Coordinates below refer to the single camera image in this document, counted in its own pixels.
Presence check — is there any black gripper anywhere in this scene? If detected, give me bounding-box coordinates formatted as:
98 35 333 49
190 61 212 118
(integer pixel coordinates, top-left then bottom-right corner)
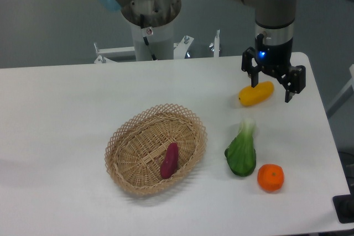
241 34 306 103

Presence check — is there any purple sweet potato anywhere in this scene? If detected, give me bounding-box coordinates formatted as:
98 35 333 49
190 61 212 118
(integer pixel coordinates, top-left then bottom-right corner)
160 143 179 179

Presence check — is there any woven wicker basket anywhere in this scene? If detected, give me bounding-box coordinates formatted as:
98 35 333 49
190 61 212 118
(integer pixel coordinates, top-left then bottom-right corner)
105 104 207 196

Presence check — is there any yellow mango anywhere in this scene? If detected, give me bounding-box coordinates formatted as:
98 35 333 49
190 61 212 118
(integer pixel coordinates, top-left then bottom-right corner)
238 81 274 107

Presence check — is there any green bok choy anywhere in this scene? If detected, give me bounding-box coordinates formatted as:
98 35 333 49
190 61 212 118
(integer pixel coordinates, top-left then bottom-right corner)
224 118 256 177

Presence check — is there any orange tangerine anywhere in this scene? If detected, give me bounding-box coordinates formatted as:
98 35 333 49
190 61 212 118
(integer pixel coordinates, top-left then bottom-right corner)
257 164 285 192

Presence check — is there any black device at table edge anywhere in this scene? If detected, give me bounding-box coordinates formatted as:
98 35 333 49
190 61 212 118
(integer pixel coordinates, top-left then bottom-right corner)
332 195 353 224

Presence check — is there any white frame at right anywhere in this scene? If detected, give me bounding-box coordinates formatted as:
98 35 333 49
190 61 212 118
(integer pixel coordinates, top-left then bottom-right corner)
326 65 353 119

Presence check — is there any white metal base frame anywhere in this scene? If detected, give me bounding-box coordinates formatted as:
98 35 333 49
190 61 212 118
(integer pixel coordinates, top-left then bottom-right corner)
94 29 221 64

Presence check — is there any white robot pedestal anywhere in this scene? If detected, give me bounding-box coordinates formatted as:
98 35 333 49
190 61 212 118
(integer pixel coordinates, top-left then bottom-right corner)
121 0 181 61

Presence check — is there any black cable on pedestal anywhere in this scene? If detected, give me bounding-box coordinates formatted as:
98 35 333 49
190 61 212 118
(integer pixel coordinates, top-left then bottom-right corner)
139 14 157 61

